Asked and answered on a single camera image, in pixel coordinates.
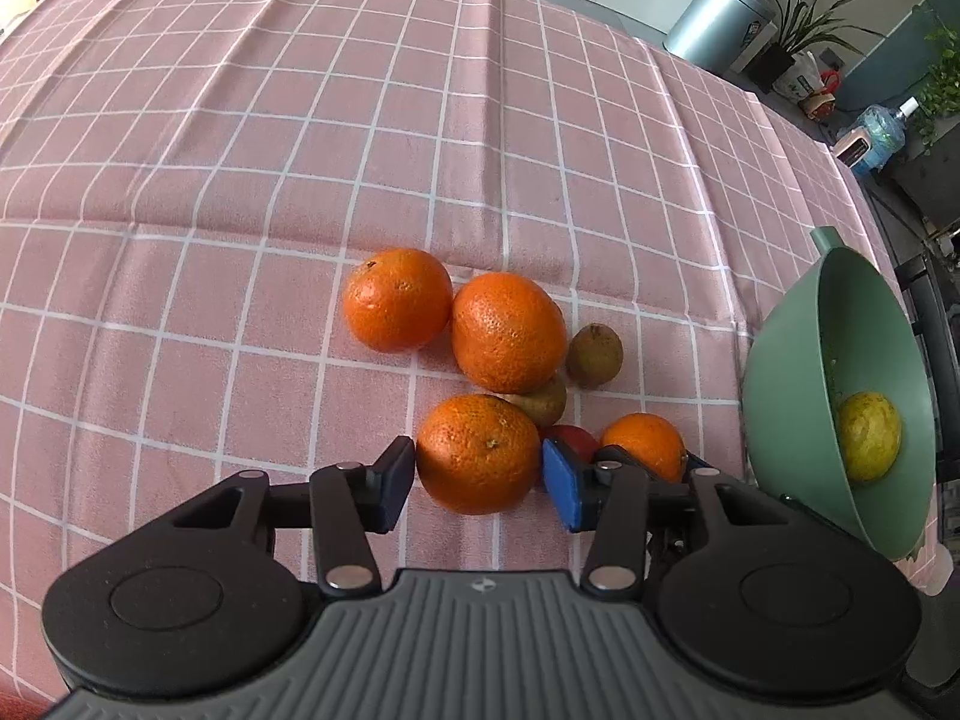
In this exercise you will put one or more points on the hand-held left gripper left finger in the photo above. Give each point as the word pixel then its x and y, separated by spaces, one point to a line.
pixel 394 487

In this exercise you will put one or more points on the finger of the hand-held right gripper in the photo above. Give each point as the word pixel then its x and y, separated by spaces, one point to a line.
pixel 701 463

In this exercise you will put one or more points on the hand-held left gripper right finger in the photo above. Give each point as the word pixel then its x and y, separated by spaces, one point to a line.
pixel 566 484

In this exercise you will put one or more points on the small red fruit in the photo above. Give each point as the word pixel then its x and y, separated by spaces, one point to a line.
pixel 574 439

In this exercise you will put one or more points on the small orange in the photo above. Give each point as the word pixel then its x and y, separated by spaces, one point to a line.
pixel 645 446

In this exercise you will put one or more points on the small brown fruit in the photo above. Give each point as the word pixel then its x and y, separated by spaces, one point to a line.
pixel 546 399
pixel 594 345

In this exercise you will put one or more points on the large orange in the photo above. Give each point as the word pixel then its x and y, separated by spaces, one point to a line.
pixel 480 454
pixel 510 334
pixel 397 300

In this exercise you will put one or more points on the green bowl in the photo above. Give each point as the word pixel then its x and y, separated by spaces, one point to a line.
pixel 795 390

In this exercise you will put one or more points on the large yellow-green fruit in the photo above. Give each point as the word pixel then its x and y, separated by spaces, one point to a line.
pixel 868 435

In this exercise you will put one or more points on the black chair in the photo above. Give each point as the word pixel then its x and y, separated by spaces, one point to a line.
pixel 926 315

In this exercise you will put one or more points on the pink checked tablecloth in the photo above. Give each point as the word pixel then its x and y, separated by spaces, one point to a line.
pixel 300 165

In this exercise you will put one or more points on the small pink heater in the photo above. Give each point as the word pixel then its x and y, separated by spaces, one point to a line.
pixel 853 151

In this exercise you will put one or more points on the large water bottle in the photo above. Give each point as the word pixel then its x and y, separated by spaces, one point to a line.
pixel 883 131

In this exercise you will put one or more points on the red bag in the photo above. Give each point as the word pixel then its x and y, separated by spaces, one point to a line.
pixel 823 99

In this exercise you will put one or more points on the white plastic bag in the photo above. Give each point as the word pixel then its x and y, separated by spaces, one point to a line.
pixel 796 79

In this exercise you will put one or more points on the potted long-leaf plant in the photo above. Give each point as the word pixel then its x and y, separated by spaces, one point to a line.
pixel 795 30

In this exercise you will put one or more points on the silver trash can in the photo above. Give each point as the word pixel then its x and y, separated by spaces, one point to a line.
pixel 720 19

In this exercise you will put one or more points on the green vine plant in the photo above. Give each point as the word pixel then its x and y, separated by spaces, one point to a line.
pixel 941 82

